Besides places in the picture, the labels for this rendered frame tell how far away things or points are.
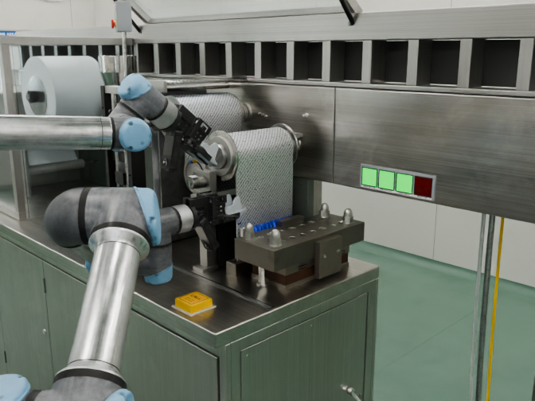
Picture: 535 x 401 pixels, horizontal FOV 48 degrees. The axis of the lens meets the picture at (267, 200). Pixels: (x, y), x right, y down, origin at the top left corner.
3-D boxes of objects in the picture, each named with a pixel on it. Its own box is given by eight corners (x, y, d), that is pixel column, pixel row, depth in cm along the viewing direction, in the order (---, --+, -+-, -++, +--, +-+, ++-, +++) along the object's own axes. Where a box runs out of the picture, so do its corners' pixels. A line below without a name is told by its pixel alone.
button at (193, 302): (174, 306, 155) (174, 297, 154) (196, 298, 160) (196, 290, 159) (191, 314, 150) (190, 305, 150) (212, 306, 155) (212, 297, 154)
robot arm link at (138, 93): (109, 93, 150) (130, 67, 151) (139, 118, 157) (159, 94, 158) (123, 100, 144) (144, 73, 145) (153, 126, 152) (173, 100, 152)
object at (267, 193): (236, 235, 175) (236, 173, 171) (290, 219, 191) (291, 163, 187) (237, 235, 175) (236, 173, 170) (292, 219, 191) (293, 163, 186)
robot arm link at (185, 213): (182, 236, 156) (164, 230, 162) (196, 233, 159) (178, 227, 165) (181, 209, 154) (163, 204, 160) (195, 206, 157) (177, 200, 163)
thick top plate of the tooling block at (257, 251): (234, 258, 171) (234, 238, 169) (325, 229, 198) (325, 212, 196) (274, 272, 160) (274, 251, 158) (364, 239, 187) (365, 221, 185)
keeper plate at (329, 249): (314, 277, 172) (314, 241, 170) (336, 269, 179) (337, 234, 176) (320, 279, 170) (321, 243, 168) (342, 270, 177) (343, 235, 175)
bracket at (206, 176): (191, 270, 181) (188, 171, 174) (208, 264, 186) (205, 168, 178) (201, 274, 178) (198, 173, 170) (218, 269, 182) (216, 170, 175)
